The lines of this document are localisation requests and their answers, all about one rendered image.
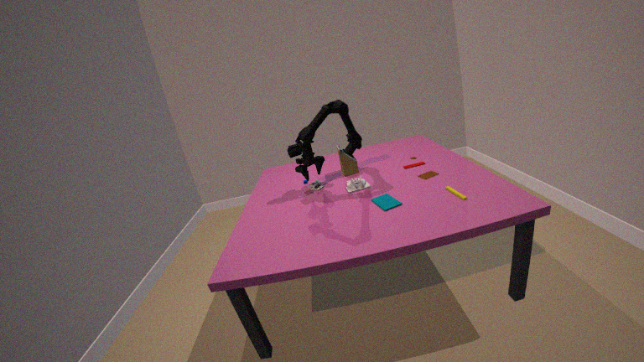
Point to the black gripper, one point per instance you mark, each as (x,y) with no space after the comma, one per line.
(309,160)

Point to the yellow rod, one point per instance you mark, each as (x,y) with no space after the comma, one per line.
(456,193)

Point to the teal flat square plate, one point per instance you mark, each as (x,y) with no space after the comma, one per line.
(386,202)

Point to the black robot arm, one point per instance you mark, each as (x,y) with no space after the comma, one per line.
(307,133)

